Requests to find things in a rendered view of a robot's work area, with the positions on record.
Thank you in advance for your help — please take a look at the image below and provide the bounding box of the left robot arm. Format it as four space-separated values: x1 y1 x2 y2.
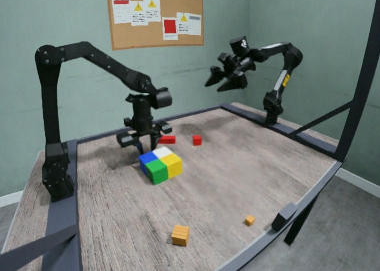
35 41 173 203

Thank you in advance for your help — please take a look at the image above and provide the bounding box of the red cube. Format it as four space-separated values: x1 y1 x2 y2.
193 135 202 146

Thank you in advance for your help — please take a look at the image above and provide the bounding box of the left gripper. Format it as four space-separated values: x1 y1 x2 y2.
116 113 172 155

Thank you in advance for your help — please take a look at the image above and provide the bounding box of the small orange cube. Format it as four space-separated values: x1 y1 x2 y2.
245 215 255 226
172 225 189 246

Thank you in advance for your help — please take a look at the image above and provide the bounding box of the white cube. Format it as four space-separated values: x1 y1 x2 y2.
152 147 172 158

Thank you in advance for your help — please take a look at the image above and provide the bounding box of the blue cube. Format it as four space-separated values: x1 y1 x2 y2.
139 152 159 176

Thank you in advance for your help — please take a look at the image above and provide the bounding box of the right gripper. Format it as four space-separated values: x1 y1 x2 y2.
204 61 248 92

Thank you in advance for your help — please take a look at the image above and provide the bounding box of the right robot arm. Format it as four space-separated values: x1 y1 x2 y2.
217 36 303 126

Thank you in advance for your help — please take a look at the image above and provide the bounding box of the yellow cube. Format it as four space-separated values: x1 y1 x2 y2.
159 153 182 179

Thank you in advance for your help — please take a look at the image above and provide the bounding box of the red rectangular bar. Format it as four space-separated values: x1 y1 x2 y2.
158 136 176 144

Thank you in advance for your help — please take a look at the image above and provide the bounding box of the green cube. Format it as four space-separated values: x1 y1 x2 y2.
145 159 169 185

